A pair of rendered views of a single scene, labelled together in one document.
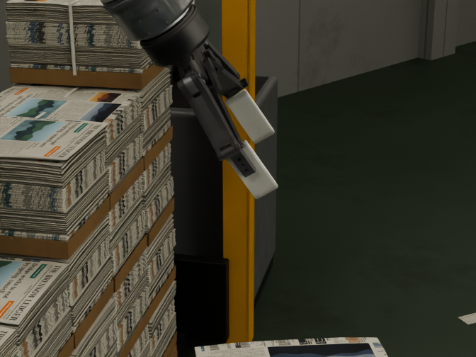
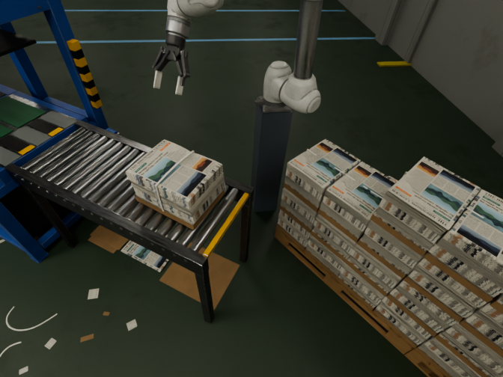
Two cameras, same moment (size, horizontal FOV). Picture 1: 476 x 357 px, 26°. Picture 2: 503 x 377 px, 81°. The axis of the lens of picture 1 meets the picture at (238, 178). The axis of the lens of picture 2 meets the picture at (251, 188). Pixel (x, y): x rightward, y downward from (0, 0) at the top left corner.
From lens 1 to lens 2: 222 cm
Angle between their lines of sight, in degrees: 95
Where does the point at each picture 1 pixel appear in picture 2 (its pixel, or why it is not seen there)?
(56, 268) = (364, 214)
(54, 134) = (431, 202)
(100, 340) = (376, 268)
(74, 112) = (478, 228)
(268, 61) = not seen: outside the picture
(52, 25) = not seen: outside the picture
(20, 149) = (410, 183)
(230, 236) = not seen: outside the picture
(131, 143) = (481, 275)
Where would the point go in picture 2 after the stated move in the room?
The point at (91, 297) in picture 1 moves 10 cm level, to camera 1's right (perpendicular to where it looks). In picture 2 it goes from (382, 252) to (375, 265)
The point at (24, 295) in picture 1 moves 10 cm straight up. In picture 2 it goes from (345, 197) to (351, 185)
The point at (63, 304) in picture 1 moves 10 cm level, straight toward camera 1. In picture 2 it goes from (359, 226) to (341, 219)
